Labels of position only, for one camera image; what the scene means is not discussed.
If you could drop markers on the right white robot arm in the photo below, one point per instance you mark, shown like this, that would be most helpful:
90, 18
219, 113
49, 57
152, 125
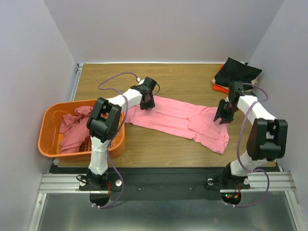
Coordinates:
267, 138

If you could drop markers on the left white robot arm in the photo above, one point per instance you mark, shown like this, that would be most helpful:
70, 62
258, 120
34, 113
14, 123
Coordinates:
104, 123

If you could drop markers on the aluminium frame rail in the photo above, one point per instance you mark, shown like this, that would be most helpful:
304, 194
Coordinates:
60, 179

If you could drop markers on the orange plastic basket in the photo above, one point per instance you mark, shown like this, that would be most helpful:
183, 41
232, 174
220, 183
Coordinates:
50, 138

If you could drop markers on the folded black t shirt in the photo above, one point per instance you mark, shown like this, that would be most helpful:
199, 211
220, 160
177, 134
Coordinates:
234, 70

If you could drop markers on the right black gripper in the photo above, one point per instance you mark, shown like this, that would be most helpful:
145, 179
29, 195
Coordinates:
224, 111

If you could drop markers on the dusty rose shirt in basket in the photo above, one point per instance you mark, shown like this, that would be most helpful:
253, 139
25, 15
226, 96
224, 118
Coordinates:
75, 131

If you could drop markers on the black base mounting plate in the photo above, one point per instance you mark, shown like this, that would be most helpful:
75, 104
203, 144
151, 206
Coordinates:
161, 184

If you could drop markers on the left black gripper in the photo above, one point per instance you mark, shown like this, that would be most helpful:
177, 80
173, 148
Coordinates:
150, 105

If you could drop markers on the folded orange t shirt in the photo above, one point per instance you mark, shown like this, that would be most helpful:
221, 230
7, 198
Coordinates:
220, 88

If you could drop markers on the folded beige t shirt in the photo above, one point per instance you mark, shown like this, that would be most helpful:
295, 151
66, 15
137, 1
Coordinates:
255, 81

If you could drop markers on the light pink t shirt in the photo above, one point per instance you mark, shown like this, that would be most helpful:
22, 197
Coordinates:
186, 120

